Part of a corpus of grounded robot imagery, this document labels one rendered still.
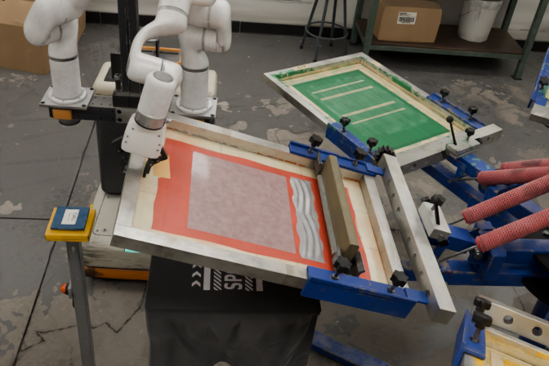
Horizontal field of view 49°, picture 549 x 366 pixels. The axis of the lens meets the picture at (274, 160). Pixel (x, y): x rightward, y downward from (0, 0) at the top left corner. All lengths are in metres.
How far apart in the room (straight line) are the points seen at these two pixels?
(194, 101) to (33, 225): 1.59
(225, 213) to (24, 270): 1.74
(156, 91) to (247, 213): 0.44
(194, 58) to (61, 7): 0.44
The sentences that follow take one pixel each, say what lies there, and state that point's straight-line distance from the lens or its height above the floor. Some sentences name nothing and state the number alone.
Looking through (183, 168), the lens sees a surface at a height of 1.21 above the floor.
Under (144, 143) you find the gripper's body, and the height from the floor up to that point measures 1.35.
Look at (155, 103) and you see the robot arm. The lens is 1.52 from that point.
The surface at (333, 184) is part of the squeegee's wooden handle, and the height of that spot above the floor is 1.18.
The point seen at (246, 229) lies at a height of 1.16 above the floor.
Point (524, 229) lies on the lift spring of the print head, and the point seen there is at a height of 1.15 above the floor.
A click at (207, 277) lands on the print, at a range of 1.80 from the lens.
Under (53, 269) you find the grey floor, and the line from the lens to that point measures 3.21.
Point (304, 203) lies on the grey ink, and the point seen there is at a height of 1.11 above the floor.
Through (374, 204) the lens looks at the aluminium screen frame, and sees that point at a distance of 1.93.
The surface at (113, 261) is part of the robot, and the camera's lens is 2.96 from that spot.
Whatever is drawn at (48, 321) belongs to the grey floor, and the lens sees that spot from 3.00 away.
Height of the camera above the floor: 2.25
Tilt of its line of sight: 35 degrees down
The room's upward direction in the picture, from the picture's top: 7 degrees clockwise
